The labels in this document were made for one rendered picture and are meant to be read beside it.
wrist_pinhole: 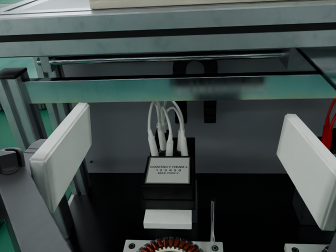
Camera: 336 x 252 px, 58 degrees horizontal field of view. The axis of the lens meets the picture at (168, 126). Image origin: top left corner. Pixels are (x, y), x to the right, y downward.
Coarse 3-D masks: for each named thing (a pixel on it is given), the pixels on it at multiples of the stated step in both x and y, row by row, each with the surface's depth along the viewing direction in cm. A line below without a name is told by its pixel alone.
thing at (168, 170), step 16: (176, 144) 49; (192, 144) 49; (160, 160) 42; (176, 160) 41; (192, 160) 41; (144, 176) 39; (160, 176) 39; (176, 176) 39; (192, 176) 39; (144, 192) 38; (160, 192) 38; (176, 192) 38; (192, 192) 38; (144, 208) 39; (160, 208) 39; (176, 208) 39; (192, 208) 39; (144, 224) 38; (160, 224) 38; (176, 224) 37
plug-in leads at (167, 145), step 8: (152, 104) 42; (176, 104) 44; (160, 112) 46; (176, 112) 42; (160, 120) 47; (168, 120) 42; (160, 128) 45; (152, 136) 43; (160, 136) 46; (168, 136) 43; (184, 136) 43; (152, 144) 44; (160, 144) 47; (168, 144) 43; (184, 144) 43; (152, 152) 44; (168, 152) 44; (184, 152) 44
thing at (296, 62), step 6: (282, 48) 41; (288, 48) 38; (294, 48) 38; (288, 54) 38; (294, 54) 38; (300, 54) 38; (282, 60) 41; (288, 60) 39; (294, 60) 39; (300, 60) 39; (306, 60) 39; (288, 66) 39; (294, 66) 39; (300, 66) 39; (306, 66) 39
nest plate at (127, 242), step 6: (126, 240) 47; (132, 240) 47; (138, 240) 47; (144, 240) 47; (150, 240) 47; (126, 246) 46; (132, 246) 46; (138, 246) 46; (204, 246) 46; (210, 246) 46; (216, 246) 45; (222, 246) 45
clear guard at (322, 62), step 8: (296, 48) 35; (304, 48) 34; (312, 48) 34; (320, 48) 34; (328, 48) 34; (304, 56) 33; (312, 56) 32; (320, 56) 32; (328, 56) 32; (312, 64) 31; (320, 64) 30; (328, 64) 30; (320, 72) 29; (328, 72) 28; (328, 80) 27
